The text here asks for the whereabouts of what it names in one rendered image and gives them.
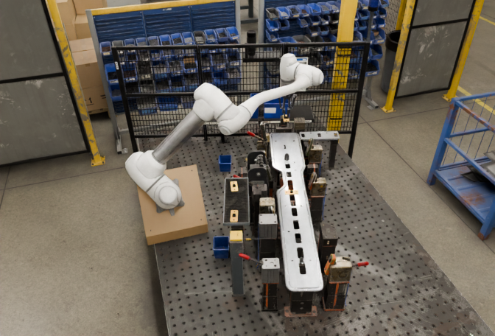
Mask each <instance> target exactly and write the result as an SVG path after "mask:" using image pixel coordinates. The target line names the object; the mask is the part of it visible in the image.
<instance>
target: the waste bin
mask: <svg viewBox="0 0 495 336"><path fill-rule="evenodd" d="M400 34H401V29H400V30H394V31H392V32H389V33H388V34H387V35H386V41H385V46H386V51H385V62H384V68H383V75H382V85H381V87H382V90H383V91H385V92H387V93H388V91H389V87H390V80H391V76H392V73H393V66H394V62H395V58H396V52H397V48H398V44H399V38H400Z"/></svg>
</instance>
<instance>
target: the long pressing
mask: <svg viewBox="0 0 495 336"><path fill-rule="evenodd" d="M285 146H286V149H284V147H285ZM286 153H289V160H288V161H286V160H284V156H285V154H286ZM270 154H271V161H272V168H273V169H275V170H277V171H278V172H280V173H281V174H282V178H283V186H282V187H281V188H280V189H279V190H278V191H277V192H276V197H277V204H278V218H279V225H280V233H281V247H282V255H283V263H284V277H285V285H286V288H287V289H288V290H289V291H291V292H318V291H321V290H322V289H323V277H322V273H321V269H320V261H319V257H318V252H317V246H316V241H315V234H314V229H313V225H312V218H311V214H310V209H309V202H308V197H307V193H306V186H305V182H304V177H303V171H304V170H305V168H306V165H305V161H304V157H303V150H302V146H301V140H300V136H299V134H298V133H270ZM285 164H289V165H290V168H289V169H287V168H286V166H285ZM287 172H291V176H292V177H287ZM287 181H292V185H293V190H298V195H294V196H295V205H296V206H291V203H290V198H289V196H290V195H286V194H285V190H289V187H288V182H287ZM292 208H296V209H297V215H298V216H297V217H293V216H292ZM294 220H297V221H298V224H299V229H294V225H293V221H294ZM288 231H289V232H288ZM295 234H300V235H301V243H296V241H295ZM297 248H302V249H303V262H300V261H299V258H298V252H297ZM310 260H311V261H310ZM300 263H304V264H305V268H306V274H300V268H299V264H300Z"/></svg>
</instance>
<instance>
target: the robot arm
mask: <svg viewBox="0 0 495 336"><path fill-rule="evenodd" d="M280 75H281V87H280V88H274V89H272V90H269V91H264V92H261V93H259V94H257V95H255V96H253V97H251V98H250V99H248V100H247V101H245V102H243V103H242V104H241V105H239V106H235V105H234V104H233V103H232V102H231V101H230V100H229V98H228V97H227V96H226V95H225V94H224V93H223V92H222V91H221V90H219V89H218V88H217V87H216V86H214V85H212V84H209V83H203V84H202V85H201V86H200V87H199V88H197V89H196V90H195V92H194V98H195V99H196V101H195V103H194V106H193V110H192V111H191V112H190V113H189V114H188V115H187V116H186V117H185V118H184V119H183V120H182V121H181V122H180V124H179V125H178V126H177V127H176V128H175V129H174V130H173V131H172V132H171V133H170V134H169V135H168V136H167V137H166V138H165V139H164V140H163V141H162V142H161V143H160V144H159V145H158V146H157V147H156V148H155V150H149V151H146V152H145V153H143V152H137V153H134V154H132V155H131V156H130V157H129V158H128V159H127V161H126V162H125V168H126V170H127V173H128V174H129V176H130V177H131V178H132V179H133V181H134V182H135V183H136V184H137V185H138V186H139V187H140V188H142V189H143V190H144V191H145V192H146V193H147V194H148V195H149V196H150V197H151V198H152V199H153V200H154V201H155V204H156V208H157V209H156V211H157V212H158V213H161V212H163V211H166V210H169V212H170V214H171V216H174V215H175V211H174V208H175V207H178V206H184V205H185V203H184V201H183V198H182V195H181V190H180V187H179V184H178V182H179V181H178V179H177V178H176V179H174V180H170V179H169V178H168V177H167V176H166V175H165V174H164V170H165V169H166V163H167V161H168V160H169V159H170V158H171V157H172V156H173V155H174V154H175V153H176V152H177V151H178V150H179V149H180V148H181V147H182V146H183V145H184V144H185V143H186V142H187V141H188V140H189V139H190V138H191V137H192V136H193V135H194V134H195V133H196V132H197V131H198V130H199V129H200V128H201V127H202V126H203V125H204V124H205V122H208V121H211V120H212V119H216V120H217V121H218V122H219V124H218V126H219V129H220V131H221V133H223V134H224V135H231V134H233V133H235V132H237V131H238V130H240V129H241V128H243V127H244V126H245V125H246V124H247V122H248V121H249V119H250V118H251V116H252V115H253V113H254V112H255V110H256V109H257V108H258V107H259V106H260V105H261V104H262V103H264V102H267V101H270V100H272V99H277V98H278V101H279V105H280V109H282V113H283V114H284V119H285V111H286V110H285V101H286V99H288V108H287V118H289V113H290V110H291V109H293V107H294V104H295V99H296V97H297V94H293V93H295V92H296V91H299V90H301V89H302V88H308V87H309V86H313V85H314V86H316V85H320V84H321V83H322V82H323V72H322V71H321V70H320V69H317V68H315V67H314V66H309V65H305V64H301V63H299V62H297V59H296V57H295V55H294V54H285V55H283V57H282V58H281V63H280ZM292 96H293V99H292V104H291V106H290V98H291V97H292ZM281 97H283V98H284V99H283V106H281V99H280V98H281Z"/></svg>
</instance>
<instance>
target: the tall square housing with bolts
mask: <svg viewBox="0 0 495 336"><path fill-rule="evenodd" d="M258 238H259V239H260V255H259V260H262V259H263V258H275V239H276V238H277V215H276V214H260V215H259V221H258ZM261 238H267V239H261ZM257 265H258V263H256V266H257ZM256 269H258V271H259V272H260V273H261V266H260V265H258V266H257V268H256Z"/></svg>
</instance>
